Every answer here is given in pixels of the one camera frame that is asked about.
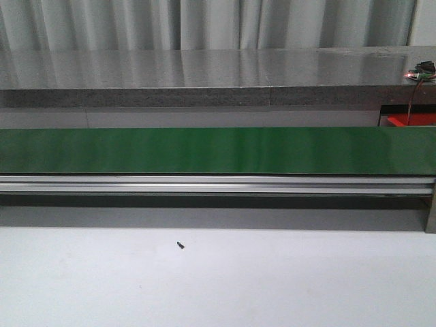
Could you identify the grey stone counter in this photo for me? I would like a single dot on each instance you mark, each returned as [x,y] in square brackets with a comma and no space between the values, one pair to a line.
[193,78]

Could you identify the green conveyor belt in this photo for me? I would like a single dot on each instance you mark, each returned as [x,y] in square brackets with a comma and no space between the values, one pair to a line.
[227,150]

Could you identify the red plastic tray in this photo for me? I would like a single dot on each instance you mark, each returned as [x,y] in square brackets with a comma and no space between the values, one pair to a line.
[402,120]

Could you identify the circuit board with red LED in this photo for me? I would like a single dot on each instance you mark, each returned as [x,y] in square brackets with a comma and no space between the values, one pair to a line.
[423,71]

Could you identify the grey curtain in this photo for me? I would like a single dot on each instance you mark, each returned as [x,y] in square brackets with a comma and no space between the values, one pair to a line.
[215,25]

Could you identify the aluminium conveyor frame rail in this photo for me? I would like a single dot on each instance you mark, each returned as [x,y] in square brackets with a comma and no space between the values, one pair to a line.
[286,202]

